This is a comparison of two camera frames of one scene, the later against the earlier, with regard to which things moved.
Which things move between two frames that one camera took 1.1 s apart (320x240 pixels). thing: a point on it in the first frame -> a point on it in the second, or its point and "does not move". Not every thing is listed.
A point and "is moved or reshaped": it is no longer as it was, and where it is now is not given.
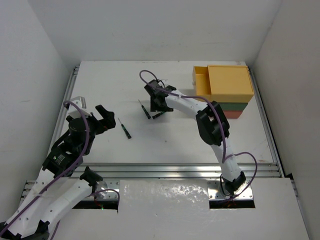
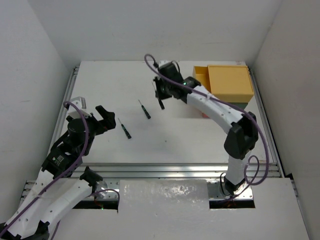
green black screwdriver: x=148 y=116 does not move
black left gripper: x=99 y=123 does not move
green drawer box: x=233 y=106 does not move
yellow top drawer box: x=223 y=83 does not move
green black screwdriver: x=155 y=116 is moved or reshaped
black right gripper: x=155 y=107 -> x=161 y=95
